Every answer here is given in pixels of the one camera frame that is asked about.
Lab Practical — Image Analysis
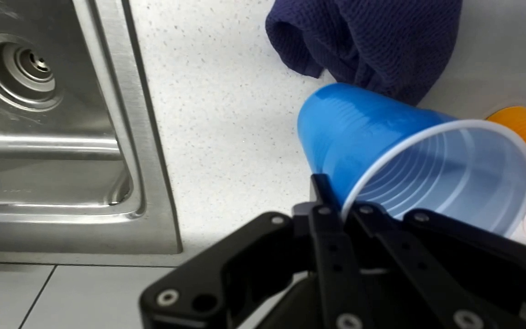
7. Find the dark blue cloth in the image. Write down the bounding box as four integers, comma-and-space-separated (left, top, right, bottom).
265, 0, 464, 106

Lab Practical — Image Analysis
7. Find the blue plastic cup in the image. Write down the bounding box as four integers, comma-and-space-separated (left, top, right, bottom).
296, 82, 526, 236

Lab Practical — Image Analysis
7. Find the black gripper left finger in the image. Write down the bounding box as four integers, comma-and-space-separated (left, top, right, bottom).
139, 174, 374, 329

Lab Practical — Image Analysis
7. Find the stainless steel double sink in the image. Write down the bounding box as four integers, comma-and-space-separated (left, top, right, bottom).
0, 0, 185, 267

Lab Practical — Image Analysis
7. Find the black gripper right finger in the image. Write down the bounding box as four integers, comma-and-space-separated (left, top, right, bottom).
342, 203, 526, 329

